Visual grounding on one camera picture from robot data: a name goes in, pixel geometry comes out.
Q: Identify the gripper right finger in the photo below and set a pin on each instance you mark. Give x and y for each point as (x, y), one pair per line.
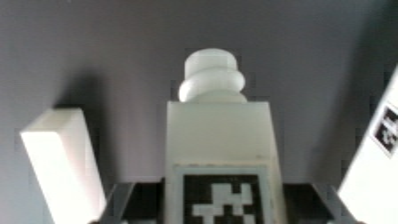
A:
(315, 206)

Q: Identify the white table leg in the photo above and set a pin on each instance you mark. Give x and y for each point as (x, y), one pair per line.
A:
(222, 173)

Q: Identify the white block at left edge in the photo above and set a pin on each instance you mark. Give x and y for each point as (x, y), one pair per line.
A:
(61, 154)

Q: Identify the marker plate with tags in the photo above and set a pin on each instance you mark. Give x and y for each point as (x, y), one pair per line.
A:
(368, 190)

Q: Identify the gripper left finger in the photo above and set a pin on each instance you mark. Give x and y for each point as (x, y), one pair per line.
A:
(134, 204)

